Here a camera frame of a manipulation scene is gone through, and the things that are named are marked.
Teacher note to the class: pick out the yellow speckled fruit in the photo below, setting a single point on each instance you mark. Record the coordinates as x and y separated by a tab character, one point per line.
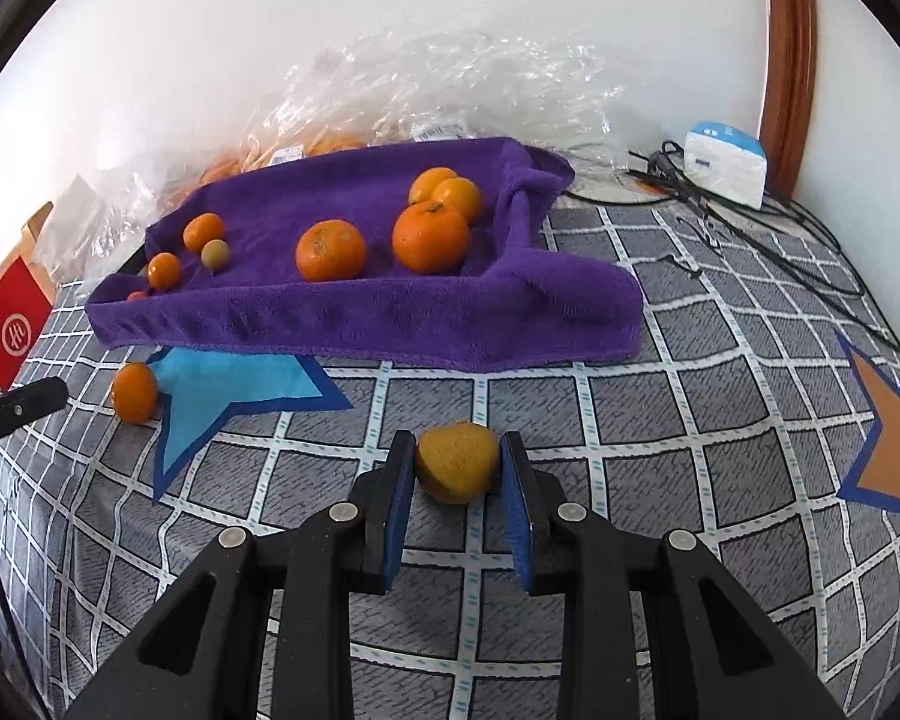
457	463

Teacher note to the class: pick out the purple towel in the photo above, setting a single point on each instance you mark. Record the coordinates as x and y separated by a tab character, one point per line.
510	305

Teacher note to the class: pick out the small orange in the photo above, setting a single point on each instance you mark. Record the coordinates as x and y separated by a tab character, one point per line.
164	272
202	229
462	195

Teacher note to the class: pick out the brown wooden door frame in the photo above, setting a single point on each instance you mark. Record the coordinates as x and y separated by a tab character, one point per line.
792	48

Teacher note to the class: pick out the clear bag of oranges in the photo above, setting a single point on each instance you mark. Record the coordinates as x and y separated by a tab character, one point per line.
301	137

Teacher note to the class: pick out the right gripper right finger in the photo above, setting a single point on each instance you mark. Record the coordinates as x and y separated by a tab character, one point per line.
530	498

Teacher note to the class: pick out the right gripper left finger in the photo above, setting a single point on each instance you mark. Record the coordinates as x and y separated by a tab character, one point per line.
383	498

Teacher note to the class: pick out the brown-green round fruit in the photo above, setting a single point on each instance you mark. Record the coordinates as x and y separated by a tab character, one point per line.
215	255

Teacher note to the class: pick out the yellow-orange kumquat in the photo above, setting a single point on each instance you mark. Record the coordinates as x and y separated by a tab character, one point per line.
426	183

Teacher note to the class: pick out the large orange with stem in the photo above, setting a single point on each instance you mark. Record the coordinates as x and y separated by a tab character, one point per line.
430	238

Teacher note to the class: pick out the white plastic bag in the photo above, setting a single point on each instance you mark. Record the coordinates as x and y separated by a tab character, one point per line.
85	237

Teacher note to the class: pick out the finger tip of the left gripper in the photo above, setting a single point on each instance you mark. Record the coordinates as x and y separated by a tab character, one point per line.
32	402

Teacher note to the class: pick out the red box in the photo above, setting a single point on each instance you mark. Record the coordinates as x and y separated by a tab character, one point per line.
24	309

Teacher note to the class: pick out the crumpled clear plastic bag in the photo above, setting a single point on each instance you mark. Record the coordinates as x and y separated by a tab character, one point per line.
468	84

